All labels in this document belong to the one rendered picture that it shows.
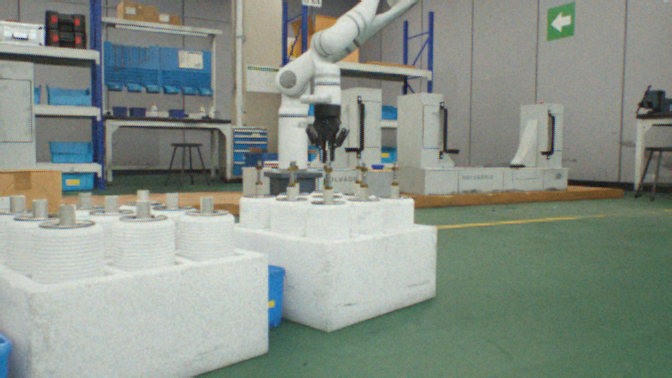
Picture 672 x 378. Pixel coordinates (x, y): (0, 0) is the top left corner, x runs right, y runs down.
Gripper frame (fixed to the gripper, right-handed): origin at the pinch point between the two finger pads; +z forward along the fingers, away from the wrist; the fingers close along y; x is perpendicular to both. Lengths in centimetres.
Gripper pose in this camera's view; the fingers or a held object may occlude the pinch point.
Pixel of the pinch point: (326, 156)
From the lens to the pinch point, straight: 151.9
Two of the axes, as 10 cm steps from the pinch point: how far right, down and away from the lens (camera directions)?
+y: -8.8, -0.4, 4.8
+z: -0.1, 10.0, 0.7
